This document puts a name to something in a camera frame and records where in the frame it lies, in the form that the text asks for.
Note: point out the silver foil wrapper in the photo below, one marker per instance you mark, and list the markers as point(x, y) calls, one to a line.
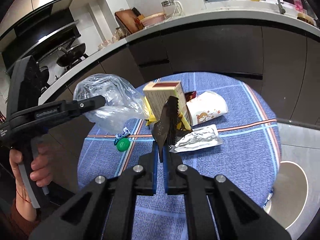
point(199, 138)

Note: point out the white trash bin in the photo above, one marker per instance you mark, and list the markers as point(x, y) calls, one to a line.
point(289, 194)

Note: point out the green bottle cap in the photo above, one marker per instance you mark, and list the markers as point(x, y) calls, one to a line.
point(123, 145)

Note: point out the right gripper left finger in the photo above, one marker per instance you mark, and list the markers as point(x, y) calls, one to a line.
point(105, 208)

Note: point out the pink bottle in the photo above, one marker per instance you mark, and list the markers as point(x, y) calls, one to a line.
point(298, 5)

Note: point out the black range hood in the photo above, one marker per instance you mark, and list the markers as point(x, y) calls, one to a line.
point(40, 39)

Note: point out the blue plaid tablecloth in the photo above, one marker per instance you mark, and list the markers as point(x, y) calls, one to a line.
point(249, 155)

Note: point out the yellow wrapper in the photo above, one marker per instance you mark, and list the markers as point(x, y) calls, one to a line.
point(150, 117)

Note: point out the person's left hand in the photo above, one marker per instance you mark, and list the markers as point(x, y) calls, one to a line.
point(32, 170)

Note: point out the beige cardboard carton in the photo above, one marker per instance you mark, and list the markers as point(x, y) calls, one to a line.
point(157, 93)

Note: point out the clear plastic bag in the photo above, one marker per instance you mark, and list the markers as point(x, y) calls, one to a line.
point(122, 101)

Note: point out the black snack wrapper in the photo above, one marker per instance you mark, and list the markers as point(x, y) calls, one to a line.
point(164, 130)

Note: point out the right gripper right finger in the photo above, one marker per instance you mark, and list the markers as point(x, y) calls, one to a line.
point(216, 208)

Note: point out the dark lower cabinets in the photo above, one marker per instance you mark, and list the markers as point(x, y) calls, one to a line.
point(279, 61)

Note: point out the wooden cutting board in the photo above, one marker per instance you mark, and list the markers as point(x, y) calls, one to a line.
point(126, 18)

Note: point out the pink bowl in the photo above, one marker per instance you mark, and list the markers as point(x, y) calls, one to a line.
point(153, 19)

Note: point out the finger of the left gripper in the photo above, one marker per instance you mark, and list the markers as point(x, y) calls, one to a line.
point(77, 108)

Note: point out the white paper cup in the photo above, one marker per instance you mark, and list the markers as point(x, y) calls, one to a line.
point(205, 107)

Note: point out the black wok on stove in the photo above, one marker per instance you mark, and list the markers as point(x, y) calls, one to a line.
point(71, 55)

